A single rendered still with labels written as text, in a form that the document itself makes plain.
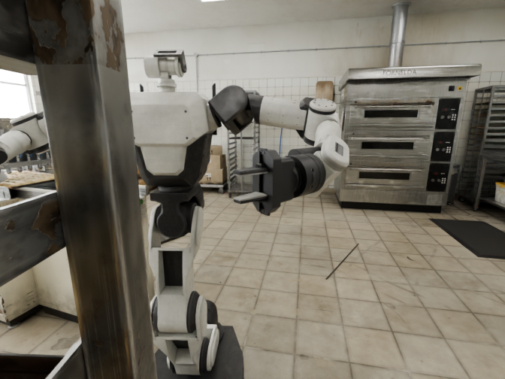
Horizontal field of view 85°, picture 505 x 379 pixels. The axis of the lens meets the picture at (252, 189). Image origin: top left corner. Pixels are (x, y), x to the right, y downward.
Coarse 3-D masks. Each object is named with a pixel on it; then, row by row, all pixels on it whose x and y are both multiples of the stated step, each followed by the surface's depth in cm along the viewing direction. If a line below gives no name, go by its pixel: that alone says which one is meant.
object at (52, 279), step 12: (144, 228) 181; (144, 240) 182; (60, 252) 169; (48, 264) 175; (60, 264) 171; (36, 276) 182; (48, 276) 178; (60, 276) 174; (36, 288) 186; (48, 288) 181; (60, 288) 177; (72, 288) 172; (48, 300) 184; (60, 300) 179; (72, 300) 175; (48, 312) 192; (60, 312) 187; (72, 312) 178
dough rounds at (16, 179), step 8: (8, 176) 198; (16, 176) 197; (24, 176) 197; (32, 176) 200; (40, 176) 197; (48, 176) 197; (0, 184) 173; (8, 184) 172; (16, 184) 170; (24, 184) 175
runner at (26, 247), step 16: (0, 208) 11; (16, 208) 12; (32, 208) 13; (48, 208) 13; (0, 224) 11; (16, 224) 12; (32, 224) 13; (48, 224) 14; (0, 240) 11; (16, 240) 12; (32, 240) 13; (48, 240) 14; (64, 240) 15; (0, 256) 11; (16, 256) 12; (32, 256) 13; (48, 256) 14; (0, 272) 11; (16, 272) 12
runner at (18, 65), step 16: (0, 0) 11; (16, 0) 12; (0, 16) 11; (16, 16) 12; (0, 32) 11; (16, 32) 12; (0, 48) 11; (16, 48) 12; (32, 48) 12; (0, 64) 13; (16, 64) 13; (32, 64) 13
